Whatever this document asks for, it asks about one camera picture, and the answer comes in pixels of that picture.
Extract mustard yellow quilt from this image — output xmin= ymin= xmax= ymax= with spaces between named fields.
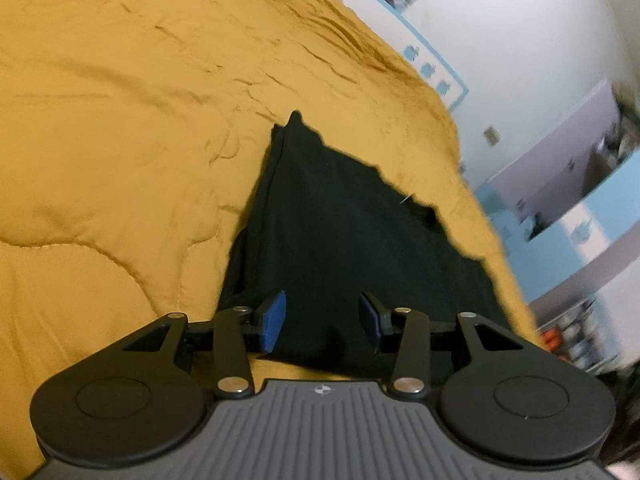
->
xmin=0 ymin=0 xmax=538 ymax=466

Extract lilac and blue wardrobe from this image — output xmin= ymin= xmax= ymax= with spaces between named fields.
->
xmin=475 ymin=80 xmax=640 ymax=311

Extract white and blue headboard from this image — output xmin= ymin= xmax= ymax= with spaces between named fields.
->
xmin=280 ymin=0 xmax=471 ymax=111

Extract black long-sleeve sweater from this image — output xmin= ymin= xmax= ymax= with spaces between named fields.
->
xmin=217 ymin=110 xmax=511 ymax=378

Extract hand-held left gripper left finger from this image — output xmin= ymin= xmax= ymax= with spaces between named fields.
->
xmin=100 ymin=290 xmax=287 ymax=400

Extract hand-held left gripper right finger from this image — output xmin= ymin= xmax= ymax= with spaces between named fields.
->
xmin=357 ymin=291 xmax=531 ymax=402

